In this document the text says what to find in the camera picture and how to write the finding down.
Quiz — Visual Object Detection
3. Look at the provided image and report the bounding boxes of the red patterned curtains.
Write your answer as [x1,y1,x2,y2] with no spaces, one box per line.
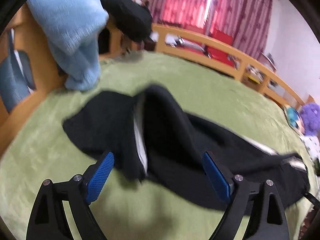
[146,0,273,59]

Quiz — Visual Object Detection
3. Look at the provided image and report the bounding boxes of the black garment on footboard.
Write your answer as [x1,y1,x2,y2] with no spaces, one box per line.
[100,0,152,43]

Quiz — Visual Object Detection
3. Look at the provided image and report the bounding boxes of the light blue fleece garment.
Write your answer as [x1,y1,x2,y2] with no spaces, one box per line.
[27,0,109,91]

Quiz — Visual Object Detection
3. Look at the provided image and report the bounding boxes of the wooden wardrobe with blue panels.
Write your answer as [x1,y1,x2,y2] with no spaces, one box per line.
[0,3,126,153]

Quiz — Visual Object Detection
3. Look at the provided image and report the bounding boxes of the wooden bed side rail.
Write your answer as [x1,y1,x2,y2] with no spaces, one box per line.
[151,23,306,110]

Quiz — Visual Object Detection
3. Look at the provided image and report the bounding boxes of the black track pants white stripe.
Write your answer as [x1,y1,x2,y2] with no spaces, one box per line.
[62,85,310,210]

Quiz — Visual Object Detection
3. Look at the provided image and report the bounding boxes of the purple plush toy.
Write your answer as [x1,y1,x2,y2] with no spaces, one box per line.
[300,102,320,136]

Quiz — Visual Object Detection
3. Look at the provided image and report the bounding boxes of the green fleece bed blanket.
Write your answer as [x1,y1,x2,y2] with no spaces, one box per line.
[1,52,317,239]

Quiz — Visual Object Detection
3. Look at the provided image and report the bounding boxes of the red chair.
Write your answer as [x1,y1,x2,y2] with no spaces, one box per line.
[184,24,237,67]

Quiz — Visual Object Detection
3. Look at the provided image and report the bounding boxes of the white black dotted pillow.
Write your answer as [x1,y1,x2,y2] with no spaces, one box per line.
[302,136,320,161]

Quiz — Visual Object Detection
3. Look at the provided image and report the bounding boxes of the blue geometric cushion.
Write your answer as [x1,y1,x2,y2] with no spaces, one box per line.
[284,105,304,134]

